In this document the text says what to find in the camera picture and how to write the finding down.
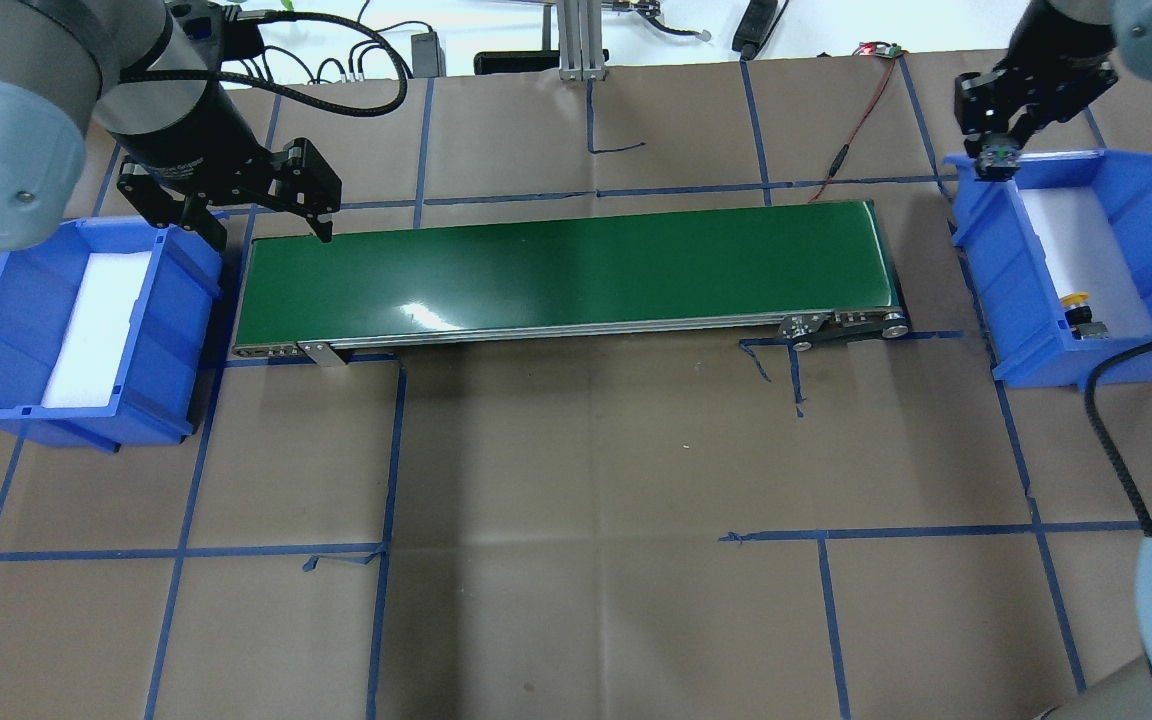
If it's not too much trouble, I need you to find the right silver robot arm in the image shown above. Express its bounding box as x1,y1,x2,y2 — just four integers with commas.
950,1,1152,719

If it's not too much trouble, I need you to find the aluminium frame post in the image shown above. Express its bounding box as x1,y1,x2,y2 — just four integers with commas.
556,0,607,81

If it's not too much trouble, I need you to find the blue plastic bin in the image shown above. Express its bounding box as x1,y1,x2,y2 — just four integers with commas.
0,218,221,454
946,149,1152,388

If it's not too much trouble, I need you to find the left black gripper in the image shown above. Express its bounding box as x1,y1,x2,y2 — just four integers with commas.
106,70,343,252

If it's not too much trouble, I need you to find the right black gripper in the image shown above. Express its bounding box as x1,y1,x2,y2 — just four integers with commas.
954,20,1117,176

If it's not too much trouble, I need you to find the yellow push button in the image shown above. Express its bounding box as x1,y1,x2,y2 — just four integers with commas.
1059,291,1111,340

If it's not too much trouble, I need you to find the left blue plastic bin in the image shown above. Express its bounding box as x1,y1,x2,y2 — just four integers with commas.
0,218,221,454

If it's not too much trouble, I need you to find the black braided cable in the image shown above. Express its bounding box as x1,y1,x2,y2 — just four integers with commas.
1084,323,1152,539

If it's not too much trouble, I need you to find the green conveyor belt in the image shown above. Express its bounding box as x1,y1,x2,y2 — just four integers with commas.
232,200,914,364

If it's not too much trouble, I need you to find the red black wire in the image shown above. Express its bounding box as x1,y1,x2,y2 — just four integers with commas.
808,41,907,204

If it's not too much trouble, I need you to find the white foam pad right bin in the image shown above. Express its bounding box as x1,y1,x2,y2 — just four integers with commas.
1020,187,1152,338

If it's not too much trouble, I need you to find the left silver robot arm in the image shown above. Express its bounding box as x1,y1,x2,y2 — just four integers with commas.
0,1,342,252

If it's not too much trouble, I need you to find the white foam pad bin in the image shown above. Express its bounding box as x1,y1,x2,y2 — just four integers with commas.
1020,187,1152,338
41,251,152,409

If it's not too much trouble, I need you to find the right blue plastic bin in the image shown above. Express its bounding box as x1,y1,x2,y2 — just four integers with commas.
946,149,1152,388

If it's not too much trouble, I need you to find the red push button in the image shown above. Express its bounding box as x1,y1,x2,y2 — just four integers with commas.
973,142,1021,183

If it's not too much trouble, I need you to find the white foam pad left bin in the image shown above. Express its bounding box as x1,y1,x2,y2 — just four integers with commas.
41,251,152,409

